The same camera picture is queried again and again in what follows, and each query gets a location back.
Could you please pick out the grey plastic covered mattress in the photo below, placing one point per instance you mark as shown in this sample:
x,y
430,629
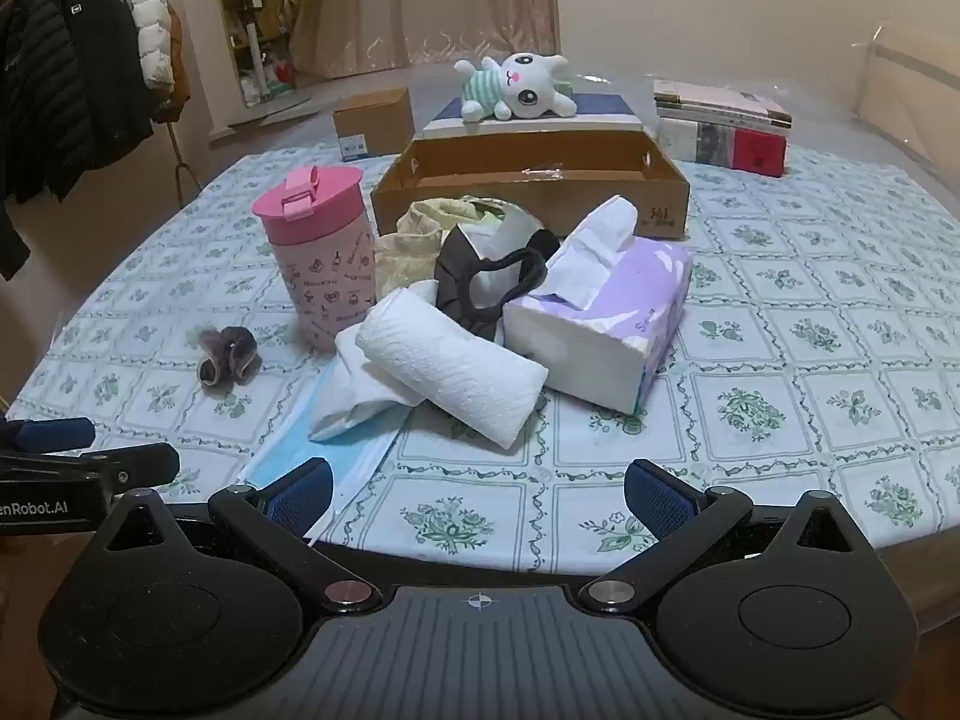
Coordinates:
x,y
435,82

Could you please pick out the pale yellow cloth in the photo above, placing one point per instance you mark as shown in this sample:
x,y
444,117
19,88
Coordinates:
x,y
409,255

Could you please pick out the small brown cardboard box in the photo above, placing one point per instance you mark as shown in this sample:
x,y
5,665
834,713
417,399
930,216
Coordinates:
x,y
375,120

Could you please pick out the thin white spine book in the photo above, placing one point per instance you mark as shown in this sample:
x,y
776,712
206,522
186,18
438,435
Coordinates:
x,y
750,124

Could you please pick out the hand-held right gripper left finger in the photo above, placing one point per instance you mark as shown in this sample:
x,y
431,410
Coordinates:
x,y
300,499

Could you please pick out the black and white cloth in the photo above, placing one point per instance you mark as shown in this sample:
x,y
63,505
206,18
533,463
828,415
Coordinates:
x,y
457,277

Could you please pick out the metal clothes rack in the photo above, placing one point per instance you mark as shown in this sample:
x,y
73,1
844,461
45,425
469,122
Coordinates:
x,y
182,165

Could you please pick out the beige patterned curtain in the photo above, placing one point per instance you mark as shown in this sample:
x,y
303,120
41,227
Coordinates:
x,y
450,0

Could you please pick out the blue face mask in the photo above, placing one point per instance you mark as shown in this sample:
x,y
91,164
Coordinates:
x,y
315,442

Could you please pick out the beige plastic wrapped headboard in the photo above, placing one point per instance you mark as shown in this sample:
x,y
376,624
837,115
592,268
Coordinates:
x,y
922,90

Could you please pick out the brown cardboard tray box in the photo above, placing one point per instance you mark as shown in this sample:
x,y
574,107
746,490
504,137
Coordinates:
x,y
525,157

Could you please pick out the white flat box blue top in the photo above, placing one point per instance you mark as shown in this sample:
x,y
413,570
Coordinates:
x,y
600,120

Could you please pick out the purple tissue pack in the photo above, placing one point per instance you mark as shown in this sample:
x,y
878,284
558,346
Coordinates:
x,y
622,307

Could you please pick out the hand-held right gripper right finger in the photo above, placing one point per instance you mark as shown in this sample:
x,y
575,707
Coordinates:
x,y
660,495

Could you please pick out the pink cup with lid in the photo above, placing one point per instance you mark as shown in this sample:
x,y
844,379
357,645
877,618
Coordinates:
x,y
319,277

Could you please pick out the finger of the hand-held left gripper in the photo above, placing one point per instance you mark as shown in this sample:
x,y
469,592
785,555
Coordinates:
x,y
135,463
52,435

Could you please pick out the thick book red grey spine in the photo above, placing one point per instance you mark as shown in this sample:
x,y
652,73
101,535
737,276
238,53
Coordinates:
x,y
757,154

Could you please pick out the white plush bunny striped shirt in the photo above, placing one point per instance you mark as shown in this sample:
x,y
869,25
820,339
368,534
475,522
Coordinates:
x,y
521,86

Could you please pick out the brown jacket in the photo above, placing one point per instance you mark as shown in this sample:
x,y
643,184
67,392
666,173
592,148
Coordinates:
x,y
178,67

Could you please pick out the brown hair scrunchie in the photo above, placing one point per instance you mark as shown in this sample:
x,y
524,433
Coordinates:
x,y
232,356

